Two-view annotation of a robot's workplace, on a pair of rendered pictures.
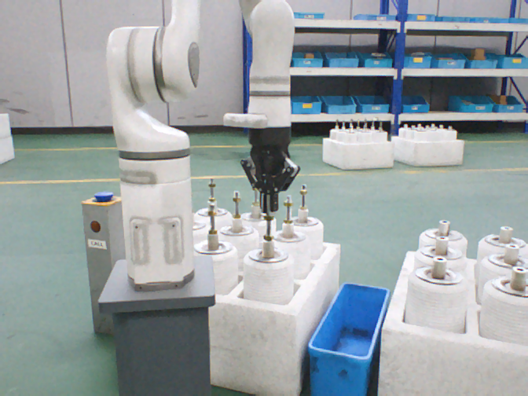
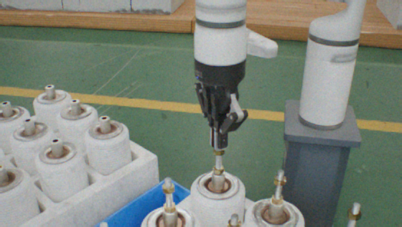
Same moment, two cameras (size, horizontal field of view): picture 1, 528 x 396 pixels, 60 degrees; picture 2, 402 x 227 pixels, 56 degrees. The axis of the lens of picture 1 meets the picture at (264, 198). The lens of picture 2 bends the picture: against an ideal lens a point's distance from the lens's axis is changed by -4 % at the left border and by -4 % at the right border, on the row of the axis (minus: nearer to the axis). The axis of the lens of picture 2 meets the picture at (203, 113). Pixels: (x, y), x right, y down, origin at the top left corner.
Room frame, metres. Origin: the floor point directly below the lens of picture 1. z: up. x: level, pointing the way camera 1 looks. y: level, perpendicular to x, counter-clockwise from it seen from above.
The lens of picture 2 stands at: (1.33, 0.14, 0.70)
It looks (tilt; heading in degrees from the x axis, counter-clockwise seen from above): 30 degrees down; 199
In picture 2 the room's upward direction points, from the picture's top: straight up
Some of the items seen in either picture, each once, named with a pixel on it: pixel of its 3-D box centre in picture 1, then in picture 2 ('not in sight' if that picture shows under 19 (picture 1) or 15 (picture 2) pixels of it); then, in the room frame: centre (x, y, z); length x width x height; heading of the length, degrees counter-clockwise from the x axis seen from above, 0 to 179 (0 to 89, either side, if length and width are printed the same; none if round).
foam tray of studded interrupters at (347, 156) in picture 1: (357, 152); not in sight; (3.39, -0.70, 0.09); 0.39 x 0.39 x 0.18; 15
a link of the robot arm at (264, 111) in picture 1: (262, 108); (231, 33); (0.80, 0.00, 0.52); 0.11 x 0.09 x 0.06; 137
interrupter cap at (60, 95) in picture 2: not in sight; (51, 97); (0.62, -0.51, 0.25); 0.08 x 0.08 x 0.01
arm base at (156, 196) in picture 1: (158, 217); (326, 80); (0.60, 0.14, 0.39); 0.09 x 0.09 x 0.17; 8
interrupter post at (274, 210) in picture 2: (213, 241); (276, 209); (0.85, 0.10, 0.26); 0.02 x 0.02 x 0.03
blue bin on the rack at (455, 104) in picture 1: (469, 104); not in sight; (6.06, -2.68, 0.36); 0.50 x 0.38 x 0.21; 7
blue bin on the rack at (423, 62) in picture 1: (408, 60); not in sight; (5.97, -1.82, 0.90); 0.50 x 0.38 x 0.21; 8
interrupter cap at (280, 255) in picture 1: (268, 254); (217, 185); (0.81, -0.01, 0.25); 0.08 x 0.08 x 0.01
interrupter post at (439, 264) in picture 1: (438, 268); (105, 124); (0.71, -0.29, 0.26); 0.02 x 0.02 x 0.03
